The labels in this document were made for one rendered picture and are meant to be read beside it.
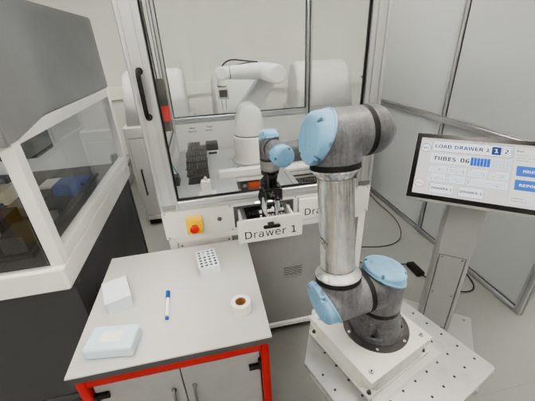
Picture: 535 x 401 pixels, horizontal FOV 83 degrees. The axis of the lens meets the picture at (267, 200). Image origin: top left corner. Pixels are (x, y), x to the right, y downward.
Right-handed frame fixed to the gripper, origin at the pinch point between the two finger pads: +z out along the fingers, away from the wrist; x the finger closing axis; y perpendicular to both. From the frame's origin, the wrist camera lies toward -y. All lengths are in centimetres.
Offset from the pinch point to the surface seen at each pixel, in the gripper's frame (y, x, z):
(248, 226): -1.2, -9.7, 6.3
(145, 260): -8, -57, 21
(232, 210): -15.8, -15.4, 5.5
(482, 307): -4, 140, 97
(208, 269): 8.6, -28.7, 18.0
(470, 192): 14, 84, -4
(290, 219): -1.2, 8.8, 5.8
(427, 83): -122, 159, -29
